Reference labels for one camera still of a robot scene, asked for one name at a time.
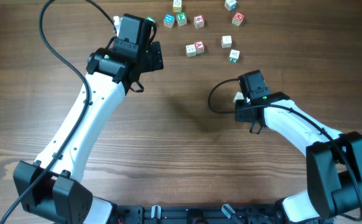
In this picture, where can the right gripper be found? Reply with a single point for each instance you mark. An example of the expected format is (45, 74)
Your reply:
(241, 115)

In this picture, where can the yellow top letter block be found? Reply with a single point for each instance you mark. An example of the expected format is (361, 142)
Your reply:
(177, 5)

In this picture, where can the yellow sided wooden block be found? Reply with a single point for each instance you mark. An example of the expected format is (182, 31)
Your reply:
(238, 96)

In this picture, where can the red 6 letter block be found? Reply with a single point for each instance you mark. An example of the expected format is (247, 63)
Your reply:
(198, 21)

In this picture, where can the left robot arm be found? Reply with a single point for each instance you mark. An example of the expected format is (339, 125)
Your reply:
(50, 187)

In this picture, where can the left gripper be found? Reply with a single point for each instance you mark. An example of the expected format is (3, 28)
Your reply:
(155, 56)

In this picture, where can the plain wooden block left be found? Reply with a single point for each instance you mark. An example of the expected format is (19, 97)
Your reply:
(191, 50)

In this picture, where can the green Z letter block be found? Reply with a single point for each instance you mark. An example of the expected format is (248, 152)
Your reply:
(150, 19)

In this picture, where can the blue sided top block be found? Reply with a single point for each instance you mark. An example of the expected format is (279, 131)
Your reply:
(230, 5)

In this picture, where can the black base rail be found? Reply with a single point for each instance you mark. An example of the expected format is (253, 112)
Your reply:
(251, 214)

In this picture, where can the plain wooden block right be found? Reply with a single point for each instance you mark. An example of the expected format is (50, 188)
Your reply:
(226, 41)

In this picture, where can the plain wooden block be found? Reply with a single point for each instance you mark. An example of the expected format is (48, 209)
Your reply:
(226, 41)
(191, 50)

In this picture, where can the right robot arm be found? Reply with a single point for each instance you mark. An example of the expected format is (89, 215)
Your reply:
(333, 159)

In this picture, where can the red A letter block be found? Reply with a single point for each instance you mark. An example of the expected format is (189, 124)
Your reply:
(199, 46)

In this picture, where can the green F letter block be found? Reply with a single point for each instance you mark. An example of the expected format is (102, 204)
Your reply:
(181, 19)

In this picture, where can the green sided wooden block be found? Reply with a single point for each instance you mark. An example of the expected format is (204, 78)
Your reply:
(234, 56)

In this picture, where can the blue letter block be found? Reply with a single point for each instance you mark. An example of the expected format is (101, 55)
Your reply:
(169, 21)

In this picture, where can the red M letter block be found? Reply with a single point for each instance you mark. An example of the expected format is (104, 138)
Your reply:
(238, 18)

